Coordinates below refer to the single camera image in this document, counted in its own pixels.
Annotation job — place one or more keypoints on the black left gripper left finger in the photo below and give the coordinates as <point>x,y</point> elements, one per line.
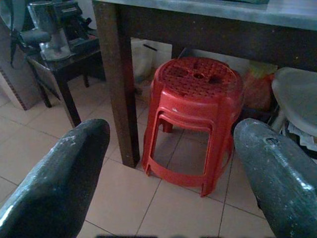
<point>54,183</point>

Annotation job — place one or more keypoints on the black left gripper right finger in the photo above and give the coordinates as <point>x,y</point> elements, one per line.
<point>280,178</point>

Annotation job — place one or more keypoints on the white plastic basin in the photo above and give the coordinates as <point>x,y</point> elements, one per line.
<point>297,91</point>

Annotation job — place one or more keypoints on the red plastic bag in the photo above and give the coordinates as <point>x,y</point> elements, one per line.
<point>257,91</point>

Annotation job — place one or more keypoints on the red plastic stool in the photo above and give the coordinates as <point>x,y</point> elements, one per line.
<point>195,99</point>
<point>184,120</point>

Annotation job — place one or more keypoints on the small dark side table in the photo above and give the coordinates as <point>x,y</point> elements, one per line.
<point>62,69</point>

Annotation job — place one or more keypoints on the brown cardboard sheet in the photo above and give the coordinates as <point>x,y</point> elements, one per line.
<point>15,74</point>

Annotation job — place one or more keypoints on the dark wooden table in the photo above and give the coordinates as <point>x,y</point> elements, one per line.
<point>119,74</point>

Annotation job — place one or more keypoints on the silver juicer appliance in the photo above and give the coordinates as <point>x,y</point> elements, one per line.
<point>55,37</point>

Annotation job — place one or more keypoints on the white plastic bag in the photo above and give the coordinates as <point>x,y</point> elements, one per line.
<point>146,64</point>

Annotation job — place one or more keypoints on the black kitchen appliance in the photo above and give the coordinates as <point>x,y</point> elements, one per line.
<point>74,24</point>

